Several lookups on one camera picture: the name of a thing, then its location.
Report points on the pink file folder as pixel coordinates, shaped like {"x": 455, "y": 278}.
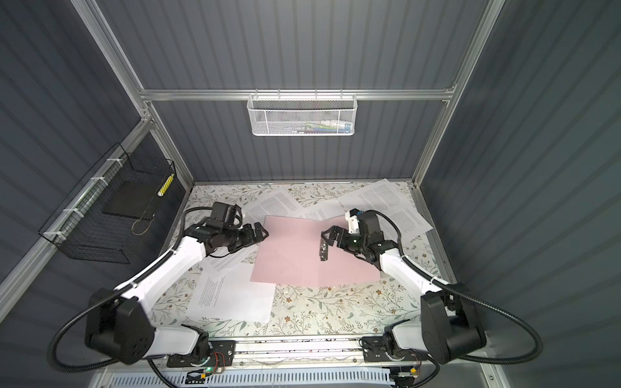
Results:
{"x": 290, "y": 256}

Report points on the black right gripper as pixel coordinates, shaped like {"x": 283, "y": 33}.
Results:
{"x": 336, "y": 231}

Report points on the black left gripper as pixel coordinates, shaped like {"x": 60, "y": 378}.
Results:
{"x": 252, "y": 240}

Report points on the printed paper sheet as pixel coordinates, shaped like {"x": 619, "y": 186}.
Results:
{"x": 232, "y": 297}
{"x": 279, "y": 203}

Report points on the white wire mesh basket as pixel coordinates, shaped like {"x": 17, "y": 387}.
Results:
{"x": 269, "y": 115}

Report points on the printed paper sheet under arm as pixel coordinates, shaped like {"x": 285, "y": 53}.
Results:
{"x": 222, "y": 262}

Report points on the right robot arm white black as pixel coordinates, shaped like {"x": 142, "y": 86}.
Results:
{"x": 449, "y": 327}

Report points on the black wire basket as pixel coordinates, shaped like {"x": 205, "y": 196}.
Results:
{"x": 109, "y": 219}

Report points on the printed paper sheet lower left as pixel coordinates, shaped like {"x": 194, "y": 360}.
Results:
{"x": 232, "y": 297}

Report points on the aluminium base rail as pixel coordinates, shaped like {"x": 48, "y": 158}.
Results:
{"x": 307, "y": 361}

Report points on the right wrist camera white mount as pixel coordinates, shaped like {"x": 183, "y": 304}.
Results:
{"x": 362, "y": 222}

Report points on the floral patterned table mat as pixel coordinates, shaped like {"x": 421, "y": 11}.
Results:
{"x": 296, "y": 311}

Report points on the markers in white basket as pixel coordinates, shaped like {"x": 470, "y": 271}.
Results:
{"x": 323, "y": 127}

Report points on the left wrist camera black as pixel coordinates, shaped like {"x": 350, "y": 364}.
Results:
{"x": 226, "y": 216}

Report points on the yellow marker in basket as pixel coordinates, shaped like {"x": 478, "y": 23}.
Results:
{"x": 166, "y": 185}

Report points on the printed paper sheet back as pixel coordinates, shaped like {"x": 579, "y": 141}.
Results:
{"x": 279, "y": 203}

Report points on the printed paper sheets right back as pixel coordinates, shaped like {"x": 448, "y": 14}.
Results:
{"x": 386, "y": 198}

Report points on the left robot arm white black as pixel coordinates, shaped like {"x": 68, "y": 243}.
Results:
{"x": 119, "y": 327}

